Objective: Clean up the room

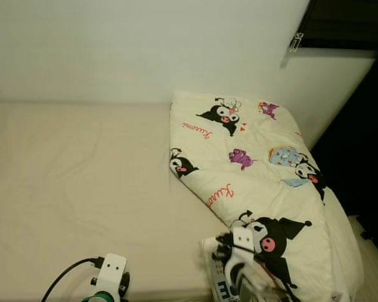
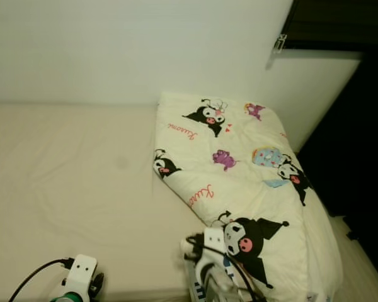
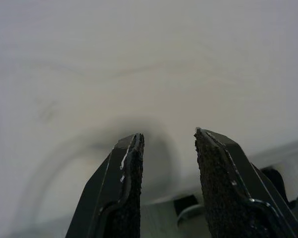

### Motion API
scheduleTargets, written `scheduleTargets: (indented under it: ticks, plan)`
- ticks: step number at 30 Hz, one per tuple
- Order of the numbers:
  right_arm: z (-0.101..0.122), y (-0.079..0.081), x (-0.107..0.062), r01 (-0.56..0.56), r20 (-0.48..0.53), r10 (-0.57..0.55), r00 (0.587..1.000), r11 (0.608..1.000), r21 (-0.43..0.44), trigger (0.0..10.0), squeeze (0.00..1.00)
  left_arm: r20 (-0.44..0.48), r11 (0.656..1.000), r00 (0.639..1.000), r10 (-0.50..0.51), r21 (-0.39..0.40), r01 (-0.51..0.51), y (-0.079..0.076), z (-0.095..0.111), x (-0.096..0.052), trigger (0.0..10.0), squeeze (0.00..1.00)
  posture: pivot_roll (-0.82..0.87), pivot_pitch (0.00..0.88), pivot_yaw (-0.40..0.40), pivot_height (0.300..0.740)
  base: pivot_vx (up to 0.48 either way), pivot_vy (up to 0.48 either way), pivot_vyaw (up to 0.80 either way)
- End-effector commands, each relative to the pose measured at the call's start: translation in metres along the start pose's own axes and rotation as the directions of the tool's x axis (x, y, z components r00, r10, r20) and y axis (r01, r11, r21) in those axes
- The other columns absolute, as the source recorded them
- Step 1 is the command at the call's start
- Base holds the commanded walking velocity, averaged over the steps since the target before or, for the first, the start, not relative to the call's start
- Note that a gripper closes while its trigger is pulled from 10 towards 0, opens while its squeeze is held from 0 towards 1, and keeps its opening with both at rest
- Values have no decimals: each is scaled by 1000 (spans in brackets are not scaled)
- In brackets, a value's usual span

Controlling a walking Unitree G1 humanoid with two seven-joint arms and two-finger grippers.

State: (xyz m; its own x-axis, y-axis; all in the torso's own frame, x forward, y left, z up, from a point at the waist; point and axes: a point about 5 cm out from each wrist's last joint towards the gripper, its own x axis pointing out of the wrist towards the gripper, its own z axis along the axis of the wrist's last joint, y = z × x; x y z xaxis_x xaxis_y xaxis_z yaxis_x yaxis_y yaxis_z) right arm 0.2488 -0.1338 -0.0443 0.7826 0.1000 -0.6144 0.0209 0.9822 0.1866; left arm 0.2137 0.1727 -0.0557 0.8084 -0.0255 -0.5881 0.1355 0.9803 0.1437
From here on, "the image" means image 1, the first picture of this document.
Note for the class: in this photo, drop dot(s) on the tall black case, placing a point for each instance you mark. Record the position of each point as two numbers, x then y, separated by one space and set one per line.
365 157

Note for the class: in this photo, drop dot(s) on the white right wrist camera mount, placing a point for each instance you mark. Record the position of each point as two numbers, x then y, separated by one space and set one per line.
242 239

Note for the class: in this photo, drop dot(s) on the silver window latch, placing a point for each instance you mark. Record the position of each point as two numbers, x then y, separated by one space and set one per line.
296 42

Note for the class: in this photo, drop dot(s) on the white book blue letters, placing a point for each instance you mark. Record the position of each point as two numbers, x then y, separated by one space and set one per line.
211 264

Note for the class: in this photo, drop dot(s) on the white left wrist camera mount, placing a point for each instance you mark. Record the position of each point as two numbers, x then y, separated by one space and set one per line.
112 270

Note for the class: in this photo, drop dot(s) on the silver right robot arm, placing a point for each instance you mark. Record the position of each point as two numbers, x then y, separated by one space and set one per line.
239 277

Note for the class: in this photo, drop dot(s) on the mattress with beige sheet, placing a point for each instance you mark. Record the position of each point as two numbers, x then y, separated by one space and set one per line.
82 189

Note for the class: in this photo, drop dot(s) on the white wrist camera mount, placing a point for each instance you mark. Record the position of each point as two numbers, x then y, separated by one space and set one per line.
242 239
112 270

